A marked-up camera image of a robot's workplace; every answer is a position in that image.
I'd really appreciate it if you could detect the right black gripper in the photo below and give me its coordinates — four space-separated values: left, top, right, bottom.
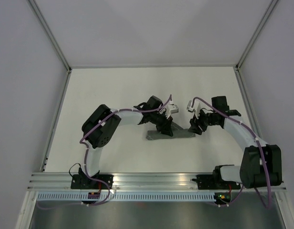
188 107 218 135

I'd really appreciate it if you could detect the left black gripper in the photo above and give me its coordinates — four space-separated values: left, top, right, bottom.
150 112 173 137

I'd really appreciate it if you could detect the grey cloth napkin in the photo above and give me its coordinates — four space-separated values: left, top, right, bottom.
146 122 195 141

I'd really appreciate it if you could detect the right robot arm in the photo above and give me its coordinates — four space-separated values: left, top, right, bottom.
187 96 283 188

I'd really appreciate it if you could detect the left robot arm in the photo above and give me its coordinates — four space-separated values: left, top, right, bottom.
78 95 179 189

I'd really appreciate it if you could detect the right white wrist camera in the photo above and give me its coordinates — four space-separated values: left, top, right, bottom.
187 100 201 118

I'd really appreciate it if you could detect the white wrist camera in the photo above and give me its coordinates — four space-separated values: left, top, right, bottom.
166 103 179 118
187 100 201 118

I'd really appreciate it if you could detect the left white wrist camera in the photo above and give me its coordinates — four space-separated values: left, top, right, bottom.
166 103 179 118

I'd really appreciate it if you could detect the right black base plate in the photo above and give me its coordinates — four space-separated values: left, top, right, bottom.
192 174 241 190

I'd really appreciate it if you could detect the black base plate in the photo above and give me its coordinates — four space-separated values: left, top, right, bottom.
192 174 241 190
71 173 114 190

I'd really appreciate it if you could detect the white slotted cable duct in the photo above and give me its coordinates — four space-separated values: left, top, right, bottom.
37 192 215 202

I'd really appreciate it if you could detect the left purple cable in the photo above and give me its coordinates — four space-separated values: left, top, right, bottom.
79 94 173 182

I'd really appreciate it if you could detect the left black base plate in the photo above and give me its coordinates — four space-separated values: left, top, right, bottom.
71 173 114 190

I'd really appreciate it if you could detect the aluminium cage frame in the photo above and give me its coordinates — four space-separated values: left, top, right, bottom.
37 0 271 172

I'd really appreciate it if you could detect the aluminium front rail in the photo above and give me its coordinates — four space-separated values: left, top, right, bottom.
27 172 287 191

